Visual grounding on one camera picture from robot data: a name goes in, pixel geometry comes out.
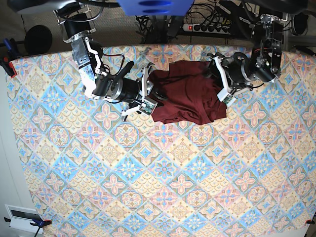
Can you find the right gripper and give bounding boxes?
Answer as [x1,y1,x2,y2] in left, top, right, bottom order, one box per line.
[111,61,168,110]

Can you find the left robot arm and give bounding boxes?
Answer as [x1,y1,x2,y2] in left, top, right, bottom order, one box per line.
[204,0,289,95]

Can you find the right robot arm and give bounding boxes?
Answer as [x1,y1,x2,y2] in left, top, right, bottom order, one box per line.
[54,1,168,118]

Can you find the patterned tablecloth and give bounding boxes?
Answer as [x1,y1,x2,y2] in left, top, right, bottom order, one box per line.
[6,52,316,237]

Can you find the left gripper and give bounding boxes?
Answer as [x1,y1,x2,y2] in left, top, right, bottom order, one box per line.
[204,52,253,93]

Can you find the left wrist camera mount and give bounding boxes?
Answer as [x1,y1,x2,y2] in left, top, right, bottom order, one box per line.
[206,52,255,107]

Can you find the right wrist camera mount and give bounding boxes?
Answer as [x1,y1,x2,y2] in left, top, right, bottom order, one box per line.
[121,62,157,122]

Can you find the maroon t-shirt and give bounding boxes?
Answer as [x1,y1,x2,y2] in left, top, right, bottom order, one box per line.
[149,61,227,125]

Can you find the white wall socket plate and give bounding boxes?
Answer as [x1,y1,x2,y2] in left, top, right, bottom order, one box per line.
[5,204,40,234]

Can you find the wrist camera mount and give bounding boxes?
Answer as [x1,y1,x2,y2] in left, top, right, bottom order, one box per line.
[121,62,157,122]
[206,52,255,107]

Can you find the black power strip red switch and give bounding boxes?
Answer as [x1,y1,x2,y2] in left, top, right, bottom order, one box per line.
[182,23,229,34]

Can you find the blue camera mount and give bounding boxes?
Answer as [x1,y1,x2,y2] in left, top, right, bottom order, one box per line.
[117,0,194,16]

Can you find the orange right clamp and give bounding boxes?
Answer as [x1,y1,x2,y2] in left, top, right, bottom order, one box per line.
[305,220,315,225]

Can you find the tangled black cables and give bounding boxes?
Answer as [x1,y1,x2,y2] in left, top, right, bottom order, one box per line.
[134,14,173,45]

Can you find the black round stool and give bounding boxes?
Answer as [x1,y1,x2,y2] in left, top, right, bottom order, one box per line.
[24,25,52,55]

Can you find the blue orange lower clamp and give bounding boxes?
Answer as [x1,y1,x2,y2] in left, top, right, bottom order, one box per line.
[4,217,52,237]

